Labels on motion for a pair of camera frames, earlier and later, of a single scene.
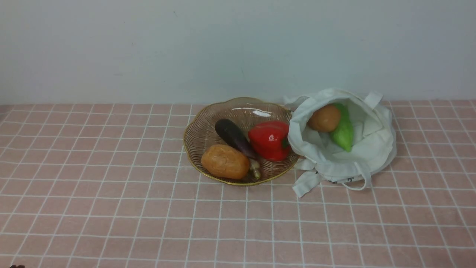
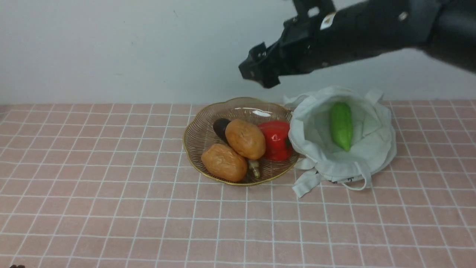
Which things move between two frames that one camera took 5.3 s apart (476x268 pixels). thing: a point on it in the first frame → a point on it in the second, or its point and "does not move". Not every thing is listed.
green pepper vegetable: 344,134 does not move
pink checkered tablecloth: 109,185 does not move
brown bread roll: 326,118 → 247,137
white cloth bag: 375,145 does not move
